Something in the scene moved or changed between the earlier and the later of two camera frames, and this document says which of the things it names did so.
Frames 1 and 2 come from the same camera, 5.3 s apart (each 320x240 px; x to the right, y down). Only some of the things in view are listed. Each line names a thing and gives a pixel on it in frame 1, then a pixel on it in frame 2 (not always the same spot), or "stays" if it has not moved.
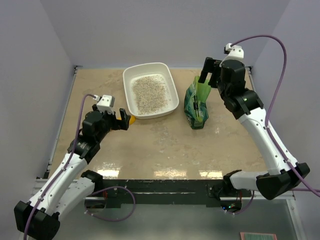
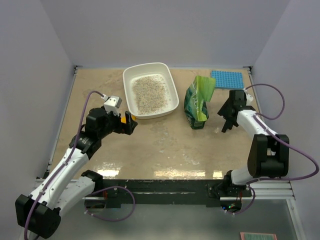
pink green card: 253,236 stays
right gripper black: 211,65 → 224,111
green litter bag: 195,107 stays
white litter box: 150,91 stays
